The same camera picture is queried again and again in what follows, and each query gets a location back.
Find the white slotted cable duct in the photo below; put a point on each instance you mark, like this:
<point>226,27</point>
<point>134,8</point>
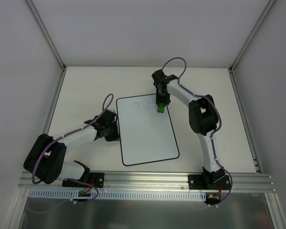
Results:
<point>118,194</point>

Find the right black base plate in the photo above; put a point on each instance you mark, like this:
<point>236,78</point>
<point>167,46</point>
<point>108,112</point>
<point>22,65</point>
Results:
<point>205,183</point>

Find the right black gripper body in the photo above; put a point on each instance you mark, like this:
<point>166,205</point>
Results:
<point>162,100</point>

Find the small whiteboard black frame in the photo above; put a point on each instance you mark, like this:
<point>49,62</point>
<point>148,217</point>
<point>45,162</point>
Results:
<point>147,136</point>

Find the aluminium mounting rail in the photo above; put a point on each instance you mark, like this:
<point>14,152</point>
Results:
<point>161,181</point>

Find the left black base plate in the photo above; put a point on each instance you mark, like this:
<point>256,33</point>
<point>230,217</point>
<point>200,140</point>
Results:
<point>93,178</point>

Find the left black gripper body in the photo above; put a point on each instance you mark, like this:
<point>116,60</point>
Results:
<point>113,134</point>

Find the left aluminium frame post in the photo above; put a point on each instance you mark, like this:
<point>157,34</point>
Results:
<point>57,89</point>

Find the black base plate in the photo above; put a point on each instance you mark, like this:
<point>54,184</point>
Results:
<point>93,178</point>
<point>205,183</point>

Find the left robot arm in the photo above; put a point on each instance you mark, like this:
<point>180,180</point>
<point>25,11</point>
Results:
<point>46,159</point>

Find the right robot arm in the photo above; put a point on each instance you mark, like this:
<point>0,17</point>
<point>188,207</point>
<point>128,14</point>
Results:
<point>203,119</point>

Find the green whiteboard eraser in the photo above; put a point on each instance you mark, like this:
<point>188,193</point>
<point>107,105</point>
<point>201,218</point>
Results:
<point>160,108</point>

